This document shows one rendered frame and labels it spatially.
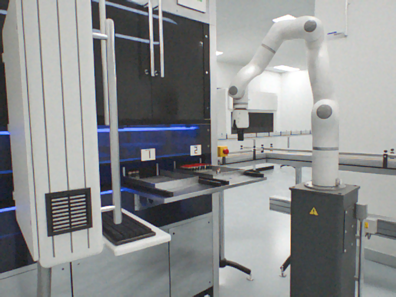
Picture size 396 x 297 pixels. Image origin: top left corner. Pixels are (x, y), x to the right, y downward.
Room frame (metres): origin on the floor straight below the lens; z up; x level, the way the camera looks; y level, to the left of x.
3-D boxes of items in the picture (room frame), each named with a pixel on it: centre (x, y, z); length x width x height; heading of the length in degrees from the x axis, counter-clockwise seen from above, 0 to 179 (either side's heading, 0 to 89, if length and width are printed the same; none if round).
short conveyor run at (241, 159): (2.30, -0.25, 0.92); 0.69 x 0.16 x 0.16; 132
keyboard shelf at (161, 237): (1.07, 0.35, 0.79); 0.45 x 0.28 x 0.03; 37
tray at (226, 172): (1.73, -0.04, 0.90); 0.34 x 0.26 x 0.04; 43
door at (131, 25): (1.47, 0.44, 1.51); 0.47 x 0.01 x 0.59; 132
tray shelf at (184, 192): (1.58, 0.05, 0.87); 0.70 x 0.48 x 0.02; 132
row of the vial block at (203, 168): (1.80, 0.02, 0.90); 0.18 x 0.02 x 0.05; 133
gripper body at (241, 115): (1.64, -0.22, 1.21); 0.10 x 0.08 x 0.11; 132
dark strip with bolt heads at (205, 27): (1.89, -0.05, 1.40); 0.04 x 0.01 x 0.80; 132
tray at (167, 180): (1.52, 0.22, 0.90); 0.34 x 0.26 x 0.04; 42
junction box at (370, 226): (1.90, -1.09, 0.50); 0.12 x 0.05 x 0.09; 42
